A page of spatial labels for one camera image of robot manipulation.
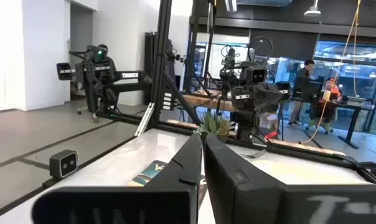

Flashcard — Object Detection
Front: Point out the silver metal bar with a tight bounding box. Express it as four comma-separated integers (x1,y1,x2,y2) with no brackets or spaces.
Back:
134,102,155,138

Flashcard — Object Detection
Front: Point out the yellow hanging cable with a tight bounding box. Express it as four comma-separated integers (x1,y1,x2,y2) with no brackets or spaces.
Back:
299,0,362,144

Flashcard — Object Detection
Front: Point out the white ceiling lamp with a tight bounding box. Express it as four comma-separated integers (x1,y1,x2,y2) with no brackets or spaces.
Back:
303,0,322,17

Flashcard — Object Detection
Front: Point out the wooden workbench table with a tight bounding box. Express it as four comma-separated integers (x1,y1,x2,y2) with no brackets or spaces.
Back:
181,93,235,112

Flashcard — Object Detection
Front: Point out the black table-level camera box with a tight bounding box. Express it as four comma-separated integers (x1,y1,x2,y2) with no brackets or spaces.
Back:
49,149,79,180

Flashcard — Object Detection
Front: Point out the black office desk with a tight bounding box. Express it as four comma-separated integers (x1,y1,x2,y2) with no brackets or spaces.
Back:
289,95,375,149

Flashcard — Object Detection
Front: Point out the black metal rig frame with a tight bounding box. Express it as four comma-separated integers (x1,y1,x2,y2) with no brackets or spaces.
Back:
183,0,219,94

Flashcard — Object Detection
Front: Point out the orange hanging cable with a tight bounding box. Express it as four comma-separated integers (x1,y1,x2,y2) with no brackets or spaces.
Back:
352,6,360,98

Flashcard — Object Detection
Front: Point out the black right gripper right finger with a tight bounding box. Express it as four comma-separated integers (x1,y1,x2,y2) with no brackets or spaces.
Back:
203,133,376,224

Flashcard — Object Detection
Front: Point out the Acadia picture board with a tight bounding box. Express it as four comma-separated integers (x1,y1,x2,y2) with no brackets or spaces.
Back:
128,160,208,210

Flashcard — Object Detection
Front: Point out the person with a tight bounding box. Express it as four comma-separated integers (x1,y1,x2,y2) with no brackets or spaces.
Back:
288,58,316,127
306,77,343,134

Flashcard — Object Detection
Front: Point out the black computer monitor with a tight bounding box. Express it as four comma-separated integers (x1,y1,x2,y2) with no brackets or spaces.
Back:
295,77,323,102

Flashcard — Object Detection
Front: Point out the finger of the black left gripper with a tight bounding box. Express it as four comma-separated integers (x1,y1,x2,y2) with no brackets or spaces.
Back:
253,85,269,110
267,83,282,108

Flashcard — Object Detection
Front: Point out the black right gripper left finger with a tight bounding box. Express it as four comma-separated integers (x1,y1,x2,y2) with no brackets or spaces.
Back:
32,133,204,224

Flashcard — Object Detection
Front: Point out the small potted green plant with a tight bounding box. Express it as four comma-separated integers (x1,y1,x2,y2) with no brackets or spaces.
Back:
194,111,235,144

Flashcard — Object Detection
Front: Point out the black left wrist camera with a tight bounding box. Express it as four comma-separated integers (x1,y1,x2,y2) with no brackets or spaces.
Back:
240,61,268,85

